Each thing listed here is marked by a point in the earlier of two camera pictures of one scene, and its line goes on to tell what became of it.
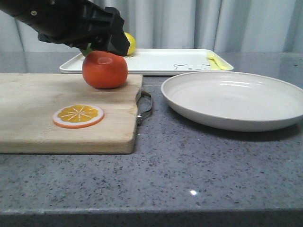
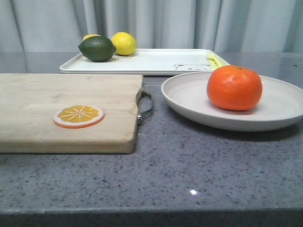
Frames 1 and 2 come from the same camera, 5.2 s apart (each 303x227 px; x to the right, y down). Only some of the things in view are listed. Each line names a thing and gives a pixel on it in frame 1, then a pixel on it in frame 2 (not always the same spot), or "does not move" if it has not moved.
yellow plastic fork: [217, 63] does not move
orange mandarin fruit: [104, 70] to [234, 87]
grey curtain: [231, 26] does not move
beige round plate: [233, 101] does not move
